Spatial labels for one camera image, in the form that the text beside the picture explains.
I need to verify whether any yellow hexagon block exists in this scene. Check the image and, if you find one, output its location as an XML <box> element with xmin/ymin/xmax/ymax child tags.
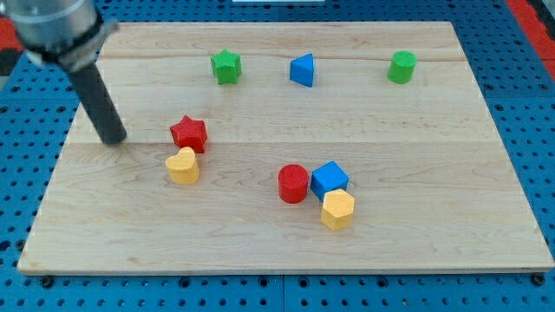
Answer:
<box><xmin>320</xmin><ymin>189</ymin><xmax>356</xmax><ymax>231</ymax></box>

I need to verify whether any red cylinder block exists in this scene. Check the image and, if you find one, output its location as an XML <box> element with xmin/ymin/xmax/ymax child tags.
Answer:
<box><xmin>277</xmin><ymin>164</ymin><xmax>309</xmax><ymax>204</ymax></box>

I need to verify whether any yellow heart block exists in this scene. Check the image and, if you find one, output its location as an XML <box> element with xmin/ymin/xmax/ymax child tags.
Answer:
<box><xmin>165</xmin><ymin>147</ymin><xmax>199</xmax><ymax>185</ymax></box>

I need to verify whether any blue cube block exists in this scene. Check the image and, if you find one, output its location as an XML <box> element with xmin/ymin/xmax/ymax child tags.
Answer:
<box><xmin>310</xmin><ymin>161</ymin><xmax>349</xmax><ymax>202</ymax></box>

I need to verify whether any red star block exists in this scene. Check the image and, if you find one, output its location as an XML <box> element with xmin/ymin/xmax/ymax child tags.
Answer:
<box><xmin>169</xmin><ymin>115</ymin><xmax>208</xmax><ymax>153</ymax></box>

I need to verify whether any green cylinder block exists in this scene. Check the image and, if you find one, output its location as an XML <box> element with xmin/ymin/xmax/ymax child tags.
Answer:
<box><xmin>387</xmin><ymin>50</ymin><xmax>417</xmax><ymax>84</ymax></box>

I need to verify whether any green star block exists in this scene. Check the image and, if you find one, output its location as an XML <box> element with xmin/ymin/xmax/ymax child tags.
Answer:
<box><xmin>210</xmin><ymin>49</ymin><xmax>242</xmax><ymax>85</ymax></box>

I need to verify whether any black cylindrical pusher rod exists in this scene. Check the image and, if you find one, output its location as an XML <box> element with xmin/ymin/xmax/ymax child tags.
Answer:
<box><xmin>68</xmin><ymin>62</ymin><xmax>127</xmax><ymax>146</ymax></box>

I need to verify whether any blue triangle block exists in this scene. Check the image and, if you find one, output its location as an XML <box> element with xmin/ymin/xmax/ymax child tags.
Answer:
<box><xmin>290</xmin><ymin>54</ymin><xmax>315</xmax><ymax>88</ymax></box>

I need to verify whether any wooden board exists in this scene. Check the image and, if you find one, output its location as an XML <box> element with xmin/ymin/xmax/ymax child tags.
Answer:
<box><xmin>18</xmin><ymin>22</ymin><xmax>554</xmax><ymax>276</ymax></box>

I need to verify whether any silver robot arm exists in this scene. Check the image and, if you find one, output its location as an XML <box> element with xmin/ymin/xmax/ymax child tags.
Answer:
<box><xmin>1</xmin><ymin>0</ymin><xmax>127</xmax><ymax>146</ymax></box>

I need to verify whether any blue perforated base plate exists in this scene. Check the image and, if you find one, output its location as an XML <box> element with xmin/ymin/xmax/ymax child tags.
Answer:
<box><xmin>1</xmin><ymin>0</ymin><xmax>554</xmax><ymax>311</ymax></box>

